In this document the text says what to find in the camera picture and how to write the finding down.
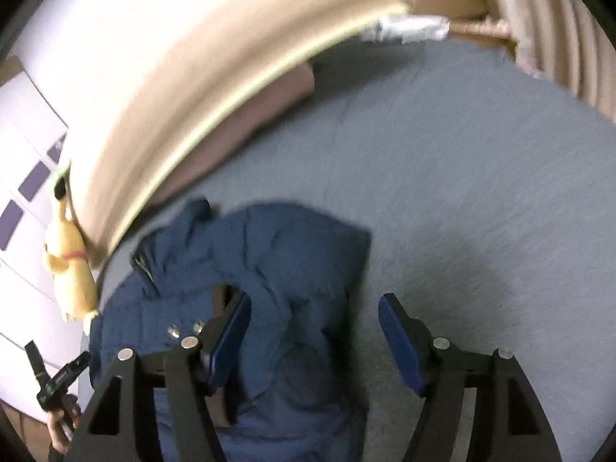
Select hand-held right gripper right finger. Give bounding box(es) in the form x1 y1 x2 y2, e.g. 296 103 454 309
378 293 564 462

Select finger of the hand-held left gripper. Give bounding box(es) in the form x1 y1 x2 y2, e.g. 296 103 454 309
50 350 92 388
25 341 49 390

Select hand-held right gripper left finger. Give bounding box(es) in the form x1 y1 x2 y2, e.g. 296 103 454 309
67 291 252 462

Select navy blue puffer jacket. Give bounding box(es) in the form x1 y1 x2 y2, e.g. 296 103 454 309
89 197 372 462

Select person's left hand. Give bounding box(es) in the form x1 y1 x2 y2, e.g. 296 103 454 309
47 393 84 454

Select white wardrobe with purple panels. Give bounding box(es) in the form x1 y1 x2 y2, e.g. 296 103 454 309
0 55 97 419

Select yellow plush toy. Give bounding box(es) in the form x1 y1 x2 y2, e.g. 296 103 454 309
43 173 102 335

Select pink pillow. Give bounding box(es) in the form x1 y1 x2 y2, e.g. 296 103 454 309
149 64 316 213

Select folded tan straw mat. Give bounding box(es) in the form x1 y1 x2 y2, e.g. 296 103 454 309
67 0 412 268

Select white and blue cloth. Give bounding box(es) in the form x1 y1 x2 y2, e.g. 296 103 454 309
361 14 450 43

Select wooden bedside cabinet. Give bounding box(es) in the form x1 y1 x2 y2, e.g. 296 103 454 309
447 17 518 56

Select beige curtain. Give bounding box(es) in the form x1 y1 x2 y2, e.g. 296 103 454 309
481 0 616 102

